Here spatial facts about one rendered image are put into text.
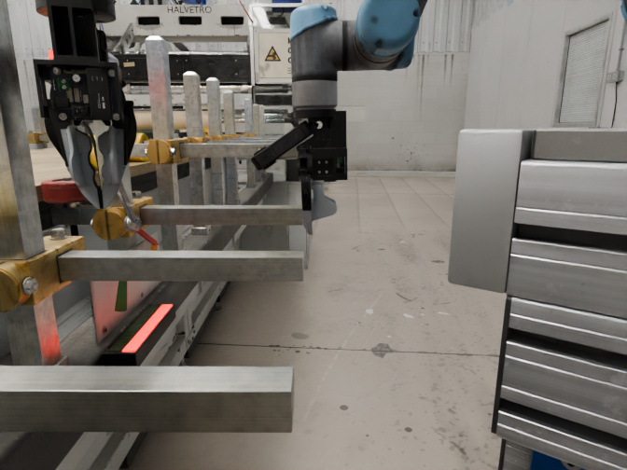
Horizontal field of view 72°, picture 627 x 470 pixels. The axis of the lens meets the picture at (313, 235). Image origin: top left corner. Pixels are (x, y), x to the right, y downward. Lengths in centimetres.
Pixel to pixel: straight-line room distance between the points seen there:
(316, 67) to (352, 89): 861
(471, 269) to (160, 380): 21
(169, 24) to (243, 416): 332
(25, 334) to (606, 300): 55
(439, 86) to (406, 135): 114
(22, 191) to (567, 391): 52
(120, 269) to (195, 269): 9
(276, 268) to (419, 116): 895
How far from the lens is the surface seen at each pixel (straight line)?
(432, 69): 950
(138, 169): 126
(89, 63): 49
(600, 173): 25
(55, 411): 34
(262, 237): 325
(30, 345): 60
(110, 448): 140
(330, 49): 73
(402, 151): 937
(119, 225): 75
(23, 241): 56
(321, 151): 72
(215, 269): 53
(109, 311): 72
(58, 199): 84
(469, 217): 26
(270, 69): 301
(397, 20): 59
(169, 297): 91
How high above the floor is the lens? 99
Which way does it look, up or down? 14 degrees down
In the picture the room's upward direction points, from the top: straight up
